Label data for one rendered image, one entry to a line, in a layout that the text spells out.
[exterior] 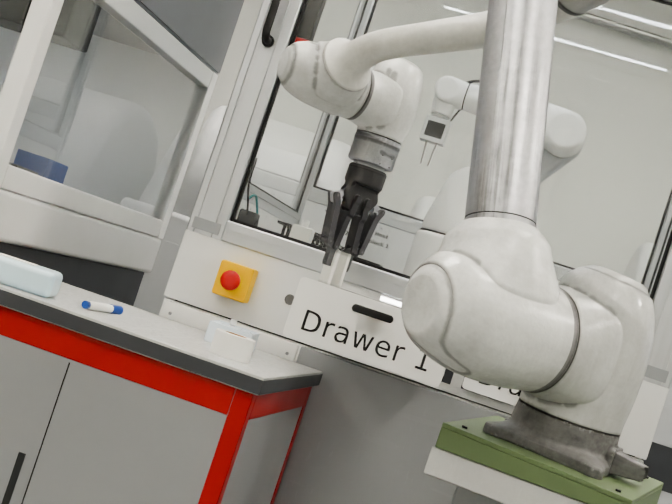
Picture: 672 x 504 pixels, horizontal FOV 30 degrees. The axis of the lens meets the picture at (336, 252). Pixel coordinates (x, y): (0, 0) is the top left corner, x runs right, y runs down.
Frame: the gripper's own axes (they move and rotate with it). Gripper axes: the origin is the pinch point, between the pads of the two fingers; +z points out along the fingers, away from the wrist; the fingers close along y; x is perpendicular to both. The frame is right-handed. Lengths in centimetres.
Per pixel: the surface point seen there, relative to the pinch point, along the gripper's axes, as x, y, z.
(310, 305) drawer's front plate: -11.3, -11.6, 7.6
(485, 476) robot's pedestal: -68, -18, 21
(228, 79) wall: 314, 158, -71
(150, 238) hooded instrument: 118, 30, 7
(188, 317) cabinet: 32.9, -5.9, 18.9
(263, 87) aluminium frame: 34.1, -5.9, -31.1
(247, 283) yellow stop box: 22.1, -2.3, 8.2
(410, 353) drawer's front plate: -25.7, 1.2, 9.8
